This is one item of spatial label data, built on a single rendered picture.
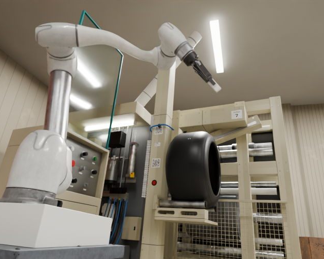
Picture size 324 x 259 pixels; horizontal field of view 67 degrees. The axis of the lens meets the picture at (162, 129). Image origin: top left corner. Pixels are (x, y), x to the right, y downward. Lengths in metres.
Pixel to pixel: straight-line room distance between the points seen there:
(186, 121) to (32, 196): 1.72
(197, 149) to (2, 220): 1.24
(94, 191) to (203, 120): 1.12
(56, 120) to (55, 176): 0.35
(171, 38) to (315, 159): 5.12
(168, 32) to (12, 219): 1.02
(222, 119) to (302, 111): 4.33
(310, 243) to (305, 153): 2.29
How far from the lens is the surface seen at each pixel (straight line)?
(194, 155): 1.67
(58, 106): 1.21
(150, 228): 1.93
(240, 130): 2.31
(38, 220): 0.68
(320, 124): 6.37
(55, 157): 0.90
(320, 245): 4.37
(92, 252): 0.82
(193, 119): 2.31
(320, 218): 5.83
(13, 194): 0.89
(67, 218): 0.75
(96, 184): 1.93
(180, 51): 1.28
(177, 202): 1.78
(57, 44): 1.26
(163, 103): 2.20
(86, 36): 1.25
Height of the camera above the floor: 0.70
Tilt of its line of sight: 23 degrees up
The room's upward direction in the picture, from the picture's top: 5 degrees clockwise
